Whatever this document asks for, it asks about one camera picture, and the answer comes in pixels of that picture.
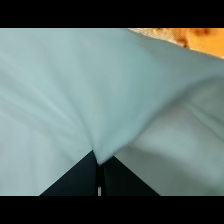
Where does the pale blue shirt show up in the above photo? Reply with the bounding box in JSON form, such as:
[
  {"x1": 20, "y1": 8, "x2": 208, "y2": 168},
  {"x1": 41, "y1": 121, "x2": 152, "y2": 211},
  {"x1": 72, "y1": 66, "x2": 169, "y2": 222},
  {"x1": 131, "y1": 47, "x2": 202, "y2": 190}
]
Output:
[{"x1": 0, "y1": 27, "x2": 224, "y2": 197}]

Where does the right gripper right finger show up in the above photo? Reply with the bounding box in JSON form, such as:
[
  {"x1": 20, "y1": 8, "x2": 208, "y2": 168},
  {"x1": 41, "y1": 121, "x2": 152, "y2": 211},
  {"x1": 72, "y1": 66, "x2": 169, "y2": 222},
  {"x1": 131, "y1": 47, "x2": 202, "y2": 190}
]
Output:
[{"x1": 100, "y1": 155, "x2": 160, "y2": 197}]

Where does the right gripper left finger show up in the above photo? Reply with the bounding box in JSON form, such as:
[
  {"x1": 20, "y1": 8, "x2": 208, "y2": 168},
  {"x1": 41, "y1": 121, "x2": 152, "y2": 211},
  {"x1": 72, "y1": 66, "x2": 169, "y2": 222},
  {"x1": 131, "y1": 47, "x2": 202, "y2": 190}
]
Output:
[{"x1": 39, "y1": 149, "x2": 100, "y2": 197}]

